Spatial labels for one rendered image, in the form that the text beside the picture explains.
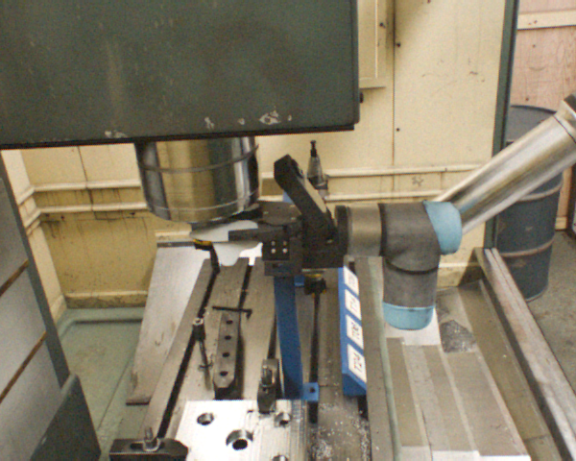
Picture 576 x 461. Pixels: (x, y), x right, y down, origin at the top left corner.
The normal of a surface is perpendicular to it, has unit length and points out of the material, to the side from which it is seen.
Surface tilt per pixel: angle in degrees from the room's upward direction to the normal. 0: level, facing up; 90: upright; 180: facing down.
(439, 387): 8
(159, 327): 23
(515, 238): 90
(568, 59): 90
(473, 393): 8
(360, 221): 44
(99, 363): 0
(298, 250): 90
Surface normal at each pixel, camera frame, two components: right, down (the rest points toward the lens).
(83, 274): -0.07, 0.45
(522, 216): 0.14, 0.43
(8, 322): 0.99, -0.06
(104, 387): -0.08, -0.89
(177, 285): -0.10, -0.63
